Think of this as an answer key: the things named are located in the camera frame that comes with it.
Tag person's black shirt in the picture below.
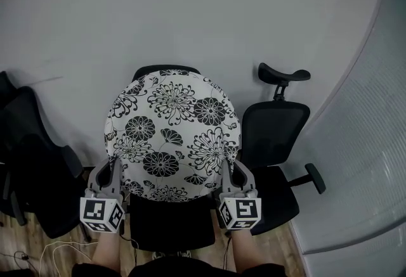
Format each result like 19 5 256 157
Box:
72 256 288 277

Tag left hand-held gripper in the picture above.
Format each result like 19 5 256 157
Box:
79 157 126 235

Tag black chair with tilted headrest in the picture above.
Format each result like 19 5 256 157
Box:
235 62 327 236

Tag long white cable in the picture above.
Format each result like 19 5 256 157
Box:
39 238 100 277

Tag round floral white cushion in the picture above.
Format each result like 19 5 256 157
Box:
103 68 242 203

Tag black power cable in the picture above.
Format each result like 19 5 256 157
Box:
0 250 43 271

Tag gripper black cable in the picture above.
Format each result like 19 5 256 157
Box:
223 231 233 271
121 224 139 266

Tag person's left forearm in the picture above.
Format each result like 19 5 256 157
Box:
91 231 122 274

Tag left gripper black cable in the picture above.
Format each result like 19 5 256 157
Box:
121 224 139 266

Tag person's right forearm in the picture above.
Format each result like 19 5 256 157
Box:
230 229 265 271

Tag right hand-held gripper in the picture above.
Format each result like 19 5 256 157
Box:
218 160 263 231

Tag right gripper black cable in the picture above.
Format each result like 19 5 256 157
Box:
223 231 233 271

